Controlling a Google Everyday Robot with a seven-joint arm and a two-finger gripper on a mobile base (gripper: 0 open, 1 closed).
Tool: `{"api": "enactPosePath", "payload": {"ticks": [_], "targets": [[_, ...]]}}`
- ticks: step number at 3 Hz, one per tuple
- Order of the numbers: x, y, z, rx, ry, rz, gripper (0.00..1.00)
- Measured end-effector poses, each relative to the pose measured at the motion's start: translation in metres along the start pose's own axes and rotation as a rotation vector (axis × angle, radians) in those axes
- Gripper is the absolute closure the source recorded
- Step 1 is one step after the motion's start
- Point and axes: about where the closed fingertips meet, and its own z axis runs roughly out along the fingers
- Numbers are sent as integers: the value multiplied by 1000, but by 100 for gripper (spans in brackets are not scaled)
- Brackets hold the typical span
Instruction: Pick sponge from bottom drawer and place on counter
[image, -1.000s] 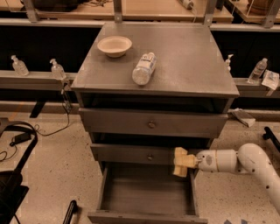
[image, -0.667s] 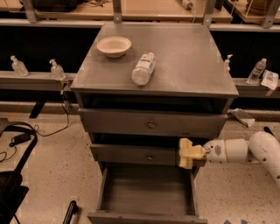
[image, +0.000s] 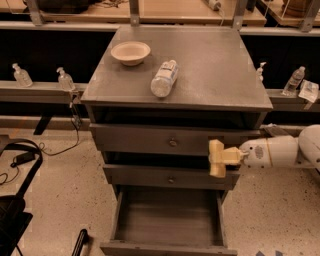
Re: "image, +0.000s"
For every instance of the left clear pump bottle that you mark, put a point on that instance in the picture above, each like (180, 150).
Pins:
(21, 76)

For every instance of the clear pump bottle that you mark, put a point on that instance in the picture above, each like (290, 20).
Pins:
(65, 80)
(259, 71)
(21, 76)

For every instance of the clear plastic water bottle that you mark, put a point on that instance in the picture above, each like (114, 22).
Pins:
(163, 81)

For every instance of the yellow sponge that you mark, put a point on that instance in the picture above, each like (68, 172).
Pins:
(217, 166)

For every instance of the black chair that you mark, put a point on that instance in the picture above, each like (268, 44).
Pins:
(13, 219)

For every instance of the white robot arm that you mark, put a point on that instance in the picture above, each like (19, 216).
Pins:
(286, 151)

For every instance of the white paper bowl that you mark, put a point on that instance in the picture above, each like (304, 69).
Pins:
(130, 53)

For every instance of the middle grey drawer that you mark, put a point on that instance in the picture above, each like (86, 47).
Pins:
(168, 177)

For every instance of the bottom grey drawer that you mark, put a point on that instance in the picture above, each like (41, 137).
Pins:
(155, 221)

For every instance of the top grey drawer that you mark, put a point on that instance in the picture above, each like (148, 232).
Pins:
(191, 141)

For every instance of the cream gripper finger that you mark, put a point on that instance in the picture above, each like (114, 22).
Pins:
(232, 156)

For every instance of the right clear pump bottle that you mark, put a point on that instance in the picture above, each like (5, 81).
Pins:
(259, 71)

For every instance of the black tube bottom left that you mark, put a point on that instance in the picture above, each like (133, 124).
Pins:
(81, 241)

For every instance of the standing clear water bottle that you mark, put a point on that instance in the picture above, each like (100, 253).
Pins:
(294, 81)

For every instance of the grey drawer cabinet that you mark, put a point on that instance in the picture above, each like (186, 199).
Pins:
(216, 87)

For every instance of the grey drawer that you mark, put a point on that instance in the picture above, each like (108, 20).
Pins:
(168, 177)
(155, 221)
(191, 141)

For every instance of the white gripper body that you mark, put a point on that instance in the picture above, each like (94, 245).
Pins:
(254, 153)

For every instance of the grey box on floor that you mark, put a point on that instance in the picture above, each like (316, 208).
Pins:
(272, 130)

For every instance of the clear plastic packet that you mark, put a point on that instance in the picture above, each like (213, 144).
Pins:
(309, 91)

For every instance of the black power adapter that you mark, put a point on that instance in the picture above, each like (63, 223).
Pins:
(22, 159)

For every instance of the black bag top left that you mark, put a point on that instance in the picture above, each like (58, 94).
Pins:
(65, 6)

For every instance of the brown basket top right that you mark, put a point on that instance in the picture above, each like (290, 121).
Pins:
(295, 8)

